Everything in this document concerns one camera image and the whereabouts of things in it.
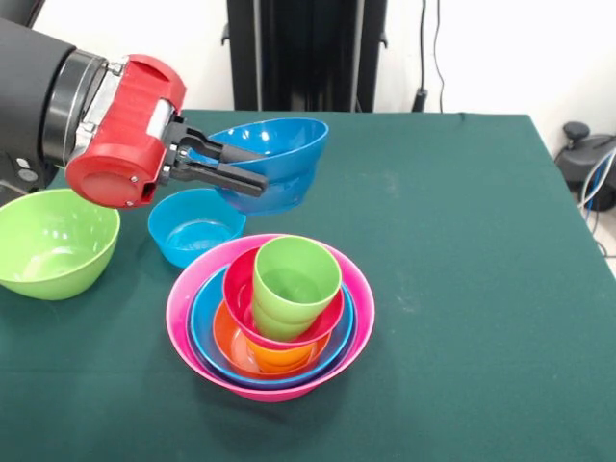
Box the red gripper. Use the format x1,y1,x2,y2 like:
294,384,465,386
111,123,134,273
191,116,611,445
64,54,269,211

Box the small dark blue bowl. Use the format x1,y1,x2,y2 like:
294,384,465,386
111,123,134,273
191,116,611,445
209,117,330,217

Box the translucent blue ribbed bowl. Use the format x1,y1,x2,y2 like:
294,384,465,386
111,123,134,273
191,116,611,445
147,188,247,270

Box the small crimson bowl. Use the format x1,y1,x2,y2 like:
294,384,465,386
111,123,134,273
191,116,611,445
222,246,347,351

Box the green cup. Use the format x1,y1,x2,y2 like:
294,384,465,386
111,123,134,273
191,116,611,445
252,235,343,338

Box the large light blue bowl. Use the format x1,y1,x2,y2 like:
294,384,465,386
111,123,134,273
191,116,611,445
190,264,356,390

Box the orange bowl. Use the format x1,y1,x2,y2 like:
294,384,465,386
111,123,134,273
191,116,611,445
213,300,333,379

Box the orange cup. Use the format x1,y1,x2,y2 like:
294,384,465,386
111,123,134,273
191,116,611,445
244,336,323,374

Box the large pink bowl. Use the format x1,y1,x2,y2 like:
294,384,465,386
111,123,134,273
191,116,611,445
166,233,376,403

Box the large green bowl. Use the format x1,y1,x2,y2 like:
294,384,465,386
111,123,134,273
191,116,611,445
0,188,121,302

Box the dark green table cloth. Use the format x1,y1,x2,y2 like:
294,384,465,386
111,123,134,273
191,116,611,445
0,108,616,462

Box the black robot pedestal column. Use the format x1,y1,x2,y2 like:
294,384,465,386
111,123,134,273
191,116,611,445
220,0,389,113

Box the black hanging cable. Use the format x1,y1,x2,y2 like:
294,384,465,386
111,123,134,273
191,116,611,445
412,0,445,113

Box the blue and white cables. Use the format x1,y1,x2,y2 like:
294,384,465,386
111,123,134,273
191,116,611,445
579,148,616,213

